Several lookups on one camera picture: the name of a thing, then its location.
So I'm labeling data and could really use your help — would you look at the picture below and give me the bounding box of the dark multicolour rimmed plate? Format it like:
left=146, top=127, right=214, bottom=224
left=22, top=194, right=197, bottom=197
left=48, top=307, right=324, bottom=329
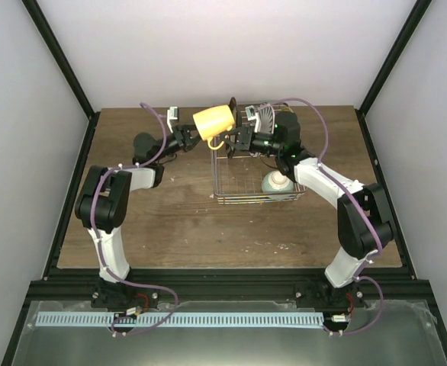
left=225, top=97, right=242, bottom=159

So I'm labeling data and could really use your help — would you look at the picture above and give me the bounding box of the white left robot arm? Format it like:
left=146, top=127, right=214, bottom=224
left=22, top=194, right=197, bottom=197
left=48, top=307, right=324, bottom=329
left=75, top=124, right=201, bottom=308

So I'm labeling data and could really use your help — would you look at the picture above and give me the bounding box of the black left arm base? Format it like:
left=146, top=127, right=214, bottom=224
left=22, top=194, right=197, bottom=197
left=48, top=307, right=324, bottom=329
left=91, top=279, right=159, bottom=310

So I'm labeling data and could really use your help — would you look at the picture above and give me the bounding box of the light blue slotted cable duct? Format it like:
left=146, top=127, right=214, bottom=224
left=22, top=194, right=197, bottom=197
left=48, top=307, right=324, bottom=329
left=34, top=311, right=324, bottom=329

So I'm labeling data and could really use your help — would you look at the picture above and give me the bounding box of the black aluminium frame post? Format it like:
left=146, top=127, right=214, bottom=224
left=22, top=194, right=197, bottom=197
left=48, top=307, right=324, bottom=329
left=21, top=0, right=96, bottom=119
left=356, top=0, right=432, bottom=116

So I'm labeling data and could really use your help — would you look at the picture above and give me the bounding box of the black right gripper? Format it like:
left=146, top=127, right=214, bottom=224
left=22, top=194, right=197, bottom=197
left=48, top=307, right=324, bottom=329
left=219, top=128, right=282, bottom=157

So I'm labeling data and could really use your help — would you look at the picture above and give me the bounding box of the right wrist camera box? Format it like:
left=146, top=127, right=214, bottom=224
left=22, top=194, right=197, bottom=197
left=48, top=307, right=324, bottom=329
left=245, top=105, right=262, bottom=133

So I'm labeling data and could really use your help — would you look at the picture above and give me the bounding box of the green dotted white bowl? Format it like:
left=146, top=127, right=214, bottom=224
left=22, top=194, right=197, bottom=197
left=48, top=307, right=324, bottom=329
left=261, top=170, right=294, bottom=201

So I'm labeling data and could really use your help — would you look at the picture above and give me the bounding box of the black aluminium frame post left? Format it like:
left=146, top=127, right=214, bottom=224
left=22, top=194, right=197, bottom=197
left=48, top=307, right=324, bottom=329
left=21, top=0, right=96, bottom=119

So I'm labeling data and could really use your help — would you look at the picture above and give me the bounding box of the yellow ceramic mug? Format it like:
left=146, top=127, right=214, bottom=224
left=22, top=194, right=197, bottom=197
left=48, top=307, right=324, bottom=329
left=192, top=105, right=233, bottom=150

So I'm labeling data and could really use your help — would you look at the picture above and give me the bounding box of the blue striped white plate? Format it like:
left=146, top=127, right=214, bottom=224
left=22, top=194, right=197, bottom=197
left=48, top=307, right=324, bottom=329
left=255, top=103, right=275, bottom=135

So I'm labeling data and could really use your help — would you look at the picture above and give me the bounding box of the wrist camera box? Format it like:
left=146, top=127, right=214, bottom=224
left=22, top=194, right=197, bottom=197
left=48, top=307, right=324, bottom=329
left=166, top=106, right=179, bottom=133
left=245, top=105, right=262, bottom=133

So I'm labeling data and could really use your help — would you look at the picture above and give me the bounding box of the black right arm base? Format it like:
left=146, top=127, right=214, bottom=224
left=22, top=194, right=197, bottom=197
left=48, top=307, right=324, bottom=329
left=293, top=280, right=365, bottom=310

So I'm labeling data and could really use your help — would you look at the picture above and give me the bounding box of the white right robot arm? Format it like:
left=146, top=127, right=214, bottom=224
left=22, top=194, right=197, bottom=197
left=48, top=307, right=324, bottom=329
left=224, top=105, right=395, bottom=307

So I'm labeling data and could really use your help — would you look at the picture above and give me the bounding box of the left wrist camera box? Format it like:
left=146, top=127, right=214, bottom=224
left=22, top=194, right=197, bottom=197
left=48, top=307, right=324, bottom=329
left=166, top=106, right=179, bottom=133

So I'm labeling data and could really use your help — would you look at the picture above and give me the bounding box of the steel wire dish rack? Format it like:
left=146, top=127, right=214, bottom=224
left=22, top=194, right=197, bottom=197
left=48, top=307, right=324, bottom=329
left=208, top=103, right=309, bottom=205

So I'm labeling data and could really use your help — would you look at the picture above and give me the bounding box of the black aluminium frame post right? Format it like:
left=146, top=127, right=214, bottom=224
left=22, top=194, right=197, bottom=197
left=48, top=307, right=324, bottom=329
left=356, top=0, right=432, bottom=116

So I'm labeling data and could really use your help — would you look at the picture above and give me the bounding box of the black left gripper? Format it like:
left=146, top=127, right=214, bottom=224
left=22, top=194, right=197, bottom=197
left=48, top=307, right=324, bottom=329
left=153, top=124, right=208, bottom=162

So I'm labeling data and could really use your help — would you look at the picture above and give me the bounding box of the black front frame rail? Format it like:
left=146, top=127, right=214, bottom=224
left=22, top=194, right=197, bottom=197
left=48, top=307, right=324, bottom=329
left=28, top=266, right=433, bottom=302

